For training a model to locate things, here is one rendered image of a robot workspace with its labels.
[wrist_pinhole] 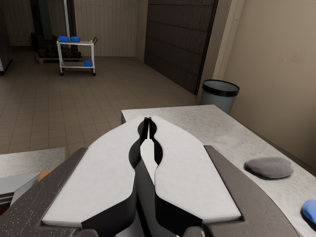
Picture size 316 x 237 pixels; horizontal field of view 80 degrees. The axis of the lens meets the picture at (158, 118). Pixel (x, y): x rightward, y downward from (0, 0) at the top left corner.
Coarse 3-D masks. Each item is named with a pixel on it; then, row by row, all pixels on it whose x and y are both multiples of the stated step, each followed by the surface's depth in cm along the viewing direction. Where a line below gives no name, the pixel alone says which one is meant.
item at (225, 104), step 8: (208, 80) 314; (216, 80) 319; (208, 88) 280; (216, 88) 324; (224, 88) 320; (232, 88) 310; (208, 96) 285; (216, 96) 277; (224, 96) 275; (232, 96) 277; (200, 104) 308; (208, 104) 290; (216, 104) 283; (224, 104) 282; (232, 104) 293
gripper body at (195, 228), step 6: (192, 228) 6; (198, 228) 6; (78, 234) 5; (84, 234) 5; (90, 234) 5; (96, 234) 5; (186, 234) 5; (192, 234) 5; (198, 234) 5; (204, 234) 5
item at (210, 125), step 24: (168, 120) 97; (192, 120) 100; (216, 120) 103; (144, 144) 77; (216, 144) 83; (240, 144) 85; (264, 144) 87; (144, 168) 68; (240, 168) 71; (288, 192) 63; (312, 192) 64; (288, 216) 55
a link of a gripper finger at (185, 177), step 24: (168, 144) 9; (192, 144) 9; (168, 168) 8; (192, 168) 8; (168, 192) 7; (192, 192) 7; (216, 192) 7; (168, 216) 7; (192, 216) 6; (216, 216) 6; (240, 216) 6
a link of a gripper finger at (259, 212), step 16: (224, 160) 8; (224, 176) 7; (240, 176) 7; (240, 192) 7; (256, 192) 7; (240, 208) 6; (256, 208) 6; (272, 208) 6; (208, 224) 6; (224, 224) 6; (240, 224) 6; (256, 224) 6; (272, 224) 6; (288, 224) 6
